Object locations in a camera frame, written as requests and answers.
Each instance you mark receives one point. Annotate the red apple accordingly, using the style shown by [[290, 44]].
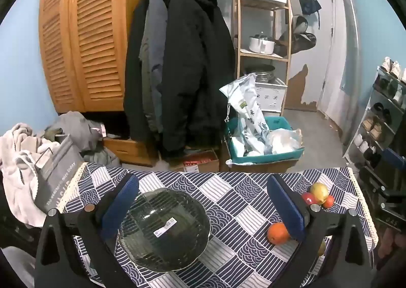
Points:
[[307, 198]]

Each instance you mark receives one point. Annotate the rows of shoes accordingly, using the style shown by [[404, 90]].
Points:
[[393, 67]]

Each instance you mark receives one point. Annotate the cardboard box with red label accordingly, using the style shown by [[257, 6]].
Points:
[[203, 166]]

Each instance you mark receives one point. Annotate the clear plastic bag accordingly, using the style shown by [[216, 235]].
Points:
[[285, 140]]

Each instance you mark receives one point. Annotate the metal shoe rack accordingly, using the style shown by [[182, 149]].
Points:
[[371, 107]]

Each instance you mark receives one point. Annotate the dark jacket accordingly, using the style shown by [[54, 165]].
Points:
[[134, 85]]

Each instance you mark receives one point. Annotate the yellow-green pear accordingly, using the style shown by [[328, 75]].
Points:
[[318, 191], [322, 248]]

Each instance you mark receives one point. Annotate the white printed plastic bag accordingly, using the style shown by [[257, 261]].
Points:
[[250, 116]]

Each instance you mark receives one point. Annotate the teal basket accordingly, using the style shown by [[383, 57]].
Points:
[[263, 156]]

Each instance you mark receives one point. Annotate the blue white patterned tablecloth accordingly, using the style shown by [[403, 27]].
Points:
[[241, 199]]

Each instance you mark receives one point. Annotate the wooden louvered wardrobe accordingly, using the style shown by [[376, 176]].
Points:
[[95, 37]]

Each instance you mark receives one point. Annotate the white door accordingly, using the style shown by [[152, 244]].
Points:
[[317, 53]]

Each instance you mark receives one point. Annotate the white cooking pot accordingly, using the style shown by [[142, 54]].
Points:
[[261, 45]]

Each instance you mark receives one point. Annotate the steel pot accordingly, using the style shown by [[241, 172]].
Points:
[[263, 74]]

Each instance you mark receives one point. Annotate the black hooded coat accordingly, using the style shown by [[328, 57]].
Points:
[[196, 69]]

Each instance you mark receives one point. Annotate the blue hanging bag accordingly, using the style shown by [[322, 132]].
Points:
[[309, 4]]

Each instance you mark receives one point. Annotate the wooden shelf rack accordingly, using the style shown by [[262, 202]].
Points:
[[250, 52]]

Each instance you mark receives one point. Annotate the pile of grey clothes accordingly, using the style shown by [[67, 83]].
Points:
[[76, 129]]

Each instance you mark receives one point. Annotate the green glass plate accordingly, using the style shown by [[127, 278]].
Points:
[[171, 205]]

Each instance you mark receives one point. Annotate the small tangerine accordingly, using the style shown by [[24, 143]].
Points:
[[329, 201]]

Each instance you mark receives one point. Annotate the wooden drawer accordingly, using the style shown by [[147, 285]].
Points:
[[127, 148]]

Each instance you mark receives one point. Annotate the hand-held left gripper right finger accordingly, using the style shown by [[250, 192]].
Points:
[[287, 208]]

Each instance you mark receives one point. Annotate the white drawer box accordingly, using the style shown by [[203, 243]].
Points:
[[272, 97]]

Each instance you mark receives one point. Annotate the grey fabric storage bag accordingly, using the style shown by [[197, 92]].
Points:
[[57, 177]]

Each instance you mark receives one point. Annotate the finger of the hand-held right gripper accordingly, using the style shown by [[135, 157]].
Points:
[[393, 194], [395, 156]]

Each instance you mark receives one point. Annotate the orange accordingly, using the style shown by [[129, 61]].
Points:
[[277, 232]]

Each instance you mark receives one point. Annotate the grey jacket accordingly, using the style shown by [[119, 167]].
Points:
[[155, 53]]

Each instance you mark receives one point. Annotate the dark hanging bag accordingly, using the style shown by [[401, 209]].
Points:
[[301, 42]]

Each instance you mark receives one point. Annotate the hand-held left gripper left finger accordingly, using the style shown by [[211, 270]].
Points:
[[122, 202]]

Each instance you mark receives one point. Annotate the person's right hand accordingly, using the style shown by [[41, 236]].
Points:
[[391, 246]]

